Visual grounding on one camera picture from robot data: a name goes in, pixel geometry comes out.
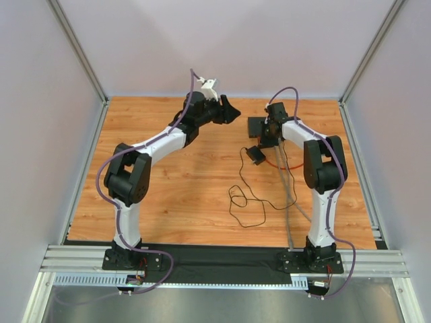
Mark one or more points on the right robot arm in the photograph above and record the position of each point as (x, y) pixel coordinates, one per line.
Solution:
(324, 173)

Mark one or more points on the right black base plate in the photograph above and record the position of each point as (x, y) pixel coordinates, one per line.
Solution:
(297, 262)

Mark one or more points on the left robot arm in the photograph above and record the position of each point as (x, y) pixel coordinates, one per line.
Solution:
(128, 175)

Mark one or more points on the left aluminium frame post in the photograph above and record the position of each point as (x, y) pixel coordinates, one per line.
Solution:
(67, 28)

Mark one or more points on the aluminium frame post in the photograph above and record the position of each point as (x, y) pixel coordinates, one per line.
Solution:
(67, 28)
(372, 49)

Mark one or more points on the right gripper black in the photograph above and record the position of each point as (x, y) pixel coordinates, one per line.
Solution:
(268, 135)

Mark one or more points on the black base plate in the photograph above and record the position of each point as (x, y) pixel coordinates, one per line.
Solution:
(297, 262)
(128, 260)

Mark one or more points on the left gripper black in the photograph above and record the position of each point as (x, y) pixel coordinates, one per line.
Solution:
(219, 112)

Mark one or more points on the black cloth strip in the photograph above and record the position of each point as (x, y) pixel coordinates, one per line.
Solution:
(228, 265)

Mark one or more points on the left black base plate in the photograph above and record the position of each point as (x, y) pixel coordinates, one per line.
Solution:
(128, 260)

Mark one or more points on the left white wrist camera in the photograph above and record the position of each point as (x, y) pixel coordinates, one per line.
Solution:
(208, 88)

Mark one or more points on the aluminium front rail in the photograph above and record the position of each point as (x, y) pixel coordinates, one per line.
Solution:
(59, 261)

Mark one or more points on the black network switch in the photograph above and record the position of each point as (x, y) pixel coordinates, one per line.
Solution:
(253, 124)

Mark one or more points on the right aluminium frame post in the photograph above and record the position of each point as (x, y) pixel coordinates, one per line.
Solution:
(372, 49)

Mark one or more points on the black power adapter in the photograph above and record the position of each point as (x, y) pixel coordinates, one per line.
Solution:
(256, 155)

